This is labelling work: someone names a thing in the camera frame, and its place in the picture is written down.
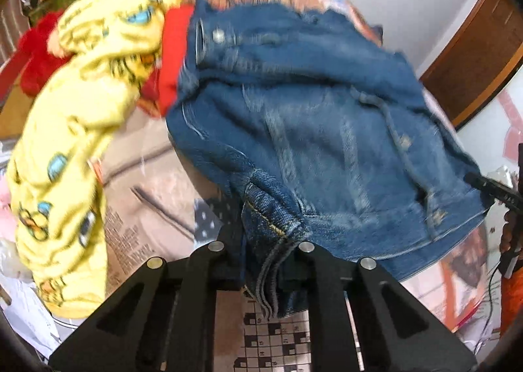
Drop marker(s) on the orange cloth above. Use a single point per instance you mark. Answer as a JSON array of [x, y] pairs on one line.
[[512, 302]]

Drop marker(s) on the brown wooden door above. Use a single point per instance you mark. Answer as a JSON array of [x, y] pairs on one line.
[[470, 70]]

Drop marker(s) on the red garment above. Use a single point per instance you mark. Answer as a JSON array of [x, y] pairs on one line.
[[175, 53]]

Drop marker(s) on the white papers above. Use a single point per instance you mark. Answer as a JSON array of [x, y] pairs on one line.
[[24, 315]]

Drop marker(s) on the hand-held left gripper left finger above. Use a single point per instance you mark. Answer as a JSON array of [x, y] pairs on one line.
[[204, 270]]

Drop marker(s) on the yellow cartoon print pajamas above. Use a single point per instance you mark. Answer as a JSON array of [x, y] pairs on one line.
[[61, 151]]

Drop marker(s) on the green patterned cloth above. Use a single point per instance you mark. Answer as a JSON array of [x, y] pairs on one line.
[[49, 6]]

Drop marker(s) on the pink plush toy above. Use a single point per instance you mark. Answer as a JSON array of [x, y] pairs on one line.
[[6, 208]]

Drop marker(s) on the red fluffy cloth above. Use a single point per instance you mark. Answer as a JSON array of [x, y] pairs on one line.
[[39, 49]]

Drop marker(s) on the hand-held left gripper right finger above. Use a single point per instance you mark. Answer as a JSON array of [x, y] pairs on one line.
[[314, 270]]

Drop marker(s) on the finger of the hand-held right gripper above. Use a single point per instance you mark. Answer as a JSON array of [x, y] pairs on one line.
[[490, 186]]

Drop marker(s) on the printed bedsheet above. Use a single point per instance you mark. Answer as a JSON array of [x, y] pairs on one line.
[[163, 176]]

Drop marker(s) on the blue denim jacket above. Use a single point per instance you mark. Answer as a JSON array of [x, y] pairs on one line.
[[327, 131]]

